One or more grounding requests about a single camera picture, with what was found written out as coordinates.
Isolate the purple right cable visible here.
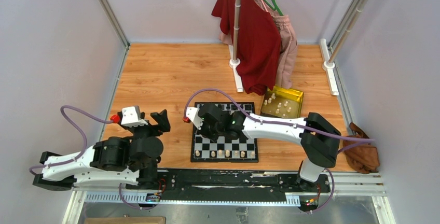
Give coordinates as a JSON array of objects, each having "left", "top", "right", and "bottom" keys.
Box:
[{"left": 183, "top": 88, "right": 376, "bottom": 213}]

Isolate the yellow metal tin box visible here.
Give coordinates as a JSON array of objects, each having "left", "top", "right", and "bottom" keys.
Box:
[{"left": 260, "top": 86, "right": 304, "bottom": 119}]

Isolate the brown cloth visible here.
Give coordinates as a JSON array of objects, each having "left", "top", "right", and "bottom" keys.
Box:
[{"left": 342, "top": 140, "right": 380, "bottom": 174}]

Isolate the white clothes rack stand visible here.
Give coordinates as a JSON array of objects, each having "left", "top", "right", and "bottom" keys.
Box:
[{"left": 229, "top": 0, "right": 244, "bottom": 93}]

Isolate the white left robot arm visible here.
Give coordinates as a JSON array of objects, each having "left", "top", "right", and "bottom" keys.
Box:
[{"left": 32, "top": 106, "right": 171, "bottom": 192}]

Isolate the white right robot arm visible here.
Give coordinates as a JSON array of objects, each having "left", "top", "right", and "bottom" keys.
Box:
[{"left": 184, "top": 103, "right": 340, "bottom": 192}]

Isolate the black white chess board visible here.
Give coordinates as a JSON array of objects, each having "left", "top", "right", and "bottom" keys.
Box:
[{"left": 190, "top": 102, "right": 259, "bottom": 163}]

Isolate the red t-shirt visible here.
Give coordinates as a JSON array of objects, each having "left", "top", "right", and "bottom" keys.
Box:
[{"left": 212, "top": 0, "right": 281, "bottom": 95}]

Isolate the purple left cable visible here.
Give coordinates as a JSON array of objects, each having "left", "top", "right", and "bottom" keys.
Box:
[{"left": 29, "top": 105, "right": 155, "bottom": 211}]

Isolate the pink garment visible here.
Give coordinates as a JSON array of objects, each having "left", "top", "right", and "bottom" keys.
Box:
[{"left": 219, "top": 0, "right": 298, "bottom": 89}]

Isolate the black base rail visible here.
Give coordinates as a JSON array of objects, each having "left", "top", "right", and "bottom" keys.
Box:
[{"left": 125, "top": 168, "right": 332, "bottom": 206}]

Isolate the purple cable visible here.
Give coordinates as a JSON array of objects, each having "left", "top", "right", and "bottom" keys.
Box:
[
  {"left": 29, "top": 105, "right": 155, "bottom": 211},
  {"left": 183, "top": 88, "right": 376, "bottom": 213}
]

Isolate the white right rack foot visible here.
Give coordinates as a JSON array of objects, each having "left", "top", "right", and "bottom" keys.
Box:
[{"left": 319, "top": 38, "right": 339, "bottom": 96}]

